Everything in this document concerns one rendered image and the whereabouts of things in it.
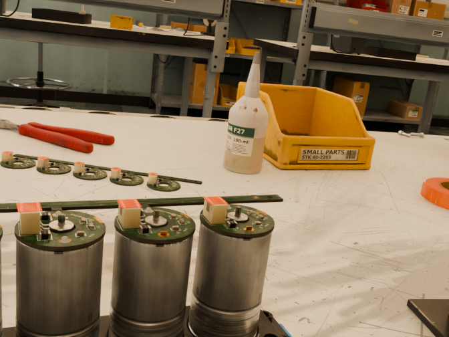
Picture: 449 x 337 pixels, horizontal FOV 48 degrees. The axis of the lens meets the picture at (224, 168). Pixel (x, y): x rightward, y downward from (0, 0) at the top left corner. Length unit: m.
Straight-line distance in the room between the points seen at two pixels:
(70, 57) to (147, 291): 4.42
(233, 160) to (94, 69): 4.17
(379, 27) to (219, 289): 2.67
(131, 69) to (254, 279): 4.43
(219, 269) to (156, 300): 0.02
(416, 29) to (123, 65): 2.57
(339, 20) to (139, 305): 2.58
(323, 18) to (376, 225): 2.33
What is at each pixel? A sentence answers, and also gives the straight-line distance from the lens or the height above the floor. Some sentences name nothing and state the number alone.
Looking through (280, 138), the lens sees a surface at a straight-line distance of 0.45.
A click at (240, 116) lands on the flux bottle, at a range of 0.42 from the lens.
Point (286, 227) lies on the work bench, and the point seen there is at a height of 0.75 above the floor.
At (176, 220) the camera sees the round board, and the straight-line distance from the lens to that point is 0.16.
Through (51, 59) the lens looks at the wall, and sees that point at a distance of 4.57.
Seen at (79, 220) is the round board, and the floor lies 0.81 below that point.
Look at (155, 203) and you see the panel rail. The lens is 0.17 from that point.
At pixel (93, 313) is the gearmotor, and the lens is 0.16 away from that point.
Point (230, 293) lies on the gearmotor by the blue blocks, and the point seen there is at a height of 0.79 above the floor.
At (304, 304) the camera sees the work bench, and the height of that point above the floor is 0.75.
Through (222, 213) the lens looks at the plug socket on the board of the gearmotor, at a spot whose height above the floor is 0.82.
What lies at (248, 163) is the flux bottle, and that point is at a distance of 0.42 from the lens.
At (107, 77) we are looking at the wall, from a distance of 4.58.
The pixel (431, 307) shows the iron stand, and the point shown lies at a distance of 0.27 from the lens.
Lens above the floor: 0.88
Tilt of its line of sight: 17 degrees down
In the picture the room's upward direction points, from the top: 7 degrees clockwise
